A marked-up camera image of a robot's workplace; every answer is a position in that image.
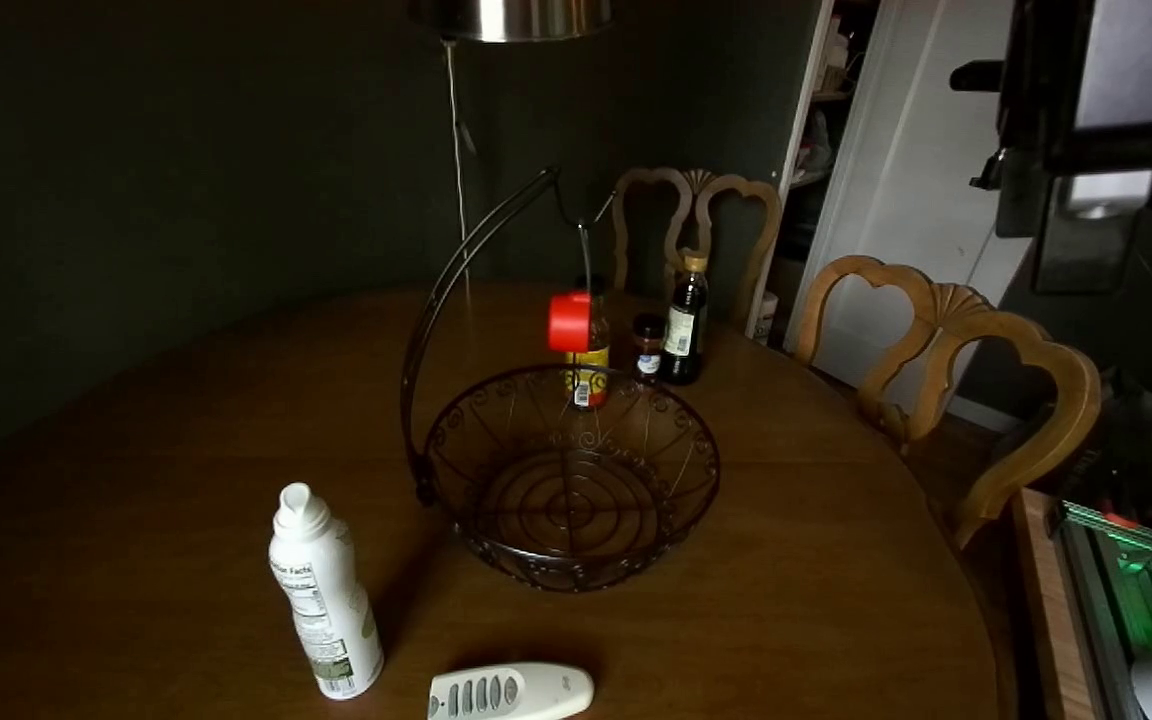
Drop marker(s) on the yellow label bottle red cap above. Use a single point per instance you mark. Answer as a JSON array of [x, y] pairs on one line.
[[578, 332]]

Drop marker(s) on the tall dark syrup bottle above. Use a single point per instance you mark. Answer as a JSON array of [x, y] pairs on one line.
[[684, 318]]

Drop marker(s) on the white spray bottle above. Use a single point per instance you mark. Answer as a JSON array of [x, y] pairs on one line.
[[314, 564]]

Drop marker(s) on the small dark jar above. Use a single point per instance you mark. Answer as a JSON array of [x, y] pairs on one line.
[[649, 346]]

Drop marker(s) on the far wooden chair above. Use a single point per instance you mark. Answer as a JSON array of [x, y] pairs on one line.
[[655, 213]]

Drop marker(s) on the wooden chair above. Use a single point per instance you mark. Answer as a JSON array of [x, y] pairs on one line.
[[958, 340], [655, 213]]

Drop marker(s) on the near wooden chair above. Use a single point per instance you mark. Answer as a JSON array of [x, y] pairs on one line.
[[958, 340]]

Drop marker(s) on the white remote control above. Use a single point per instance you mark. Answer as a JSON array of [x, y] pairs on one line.
[[527, 690]]

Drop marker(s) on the silver metal lamp shade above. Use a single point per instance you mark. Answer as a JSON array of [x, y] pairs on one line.
[[514, 22]]

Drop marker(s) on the black monitor equipment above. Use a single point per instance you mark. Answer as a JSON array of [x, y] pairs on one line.
[[1072, 139]]

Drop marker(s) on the green box at edge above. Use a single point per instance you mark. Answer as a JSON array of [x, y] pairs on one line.
[[1115, 569]]

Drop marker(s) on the dark wire basket with handle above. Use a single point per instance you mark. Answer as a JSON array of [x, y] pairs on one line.
[[530, 486]]

